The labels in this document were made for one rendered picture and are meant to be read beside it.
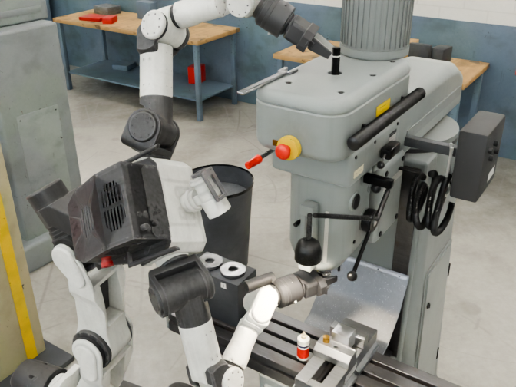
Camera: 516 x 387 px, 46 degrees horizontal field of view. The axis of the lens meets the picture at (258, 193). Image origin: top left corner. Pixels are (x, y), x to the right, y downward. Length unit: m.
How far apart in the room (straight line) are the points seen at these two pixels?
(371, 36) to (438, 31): 4.25
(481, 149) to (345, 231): 0.43
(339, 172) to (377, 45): 0.39
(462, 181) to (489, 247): 2.82
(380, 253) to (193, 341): 0.90
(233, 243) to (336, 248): 2.22
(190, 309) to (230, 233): 2.31
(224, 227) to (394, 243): 1.80
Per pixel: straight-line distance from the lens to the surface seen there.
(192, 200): 1.57
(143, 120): 1.61
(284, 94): 1.46
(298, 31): 1.57
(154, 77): 1.67
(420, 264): 2.23
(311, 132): 1.44
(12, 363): 3.54
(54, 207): 1.80
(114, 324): 2.00
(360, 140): 1.43
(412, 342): 2.45
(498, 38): 5.84
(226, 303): 2.16
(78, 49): 8.94
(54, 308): 3.99
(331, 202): 1.65
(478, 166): 1.78
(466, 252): 4.51
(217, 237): 3.85
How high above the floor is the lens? 2.34
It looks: 28 degrees down
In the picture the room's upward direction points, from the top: straight up
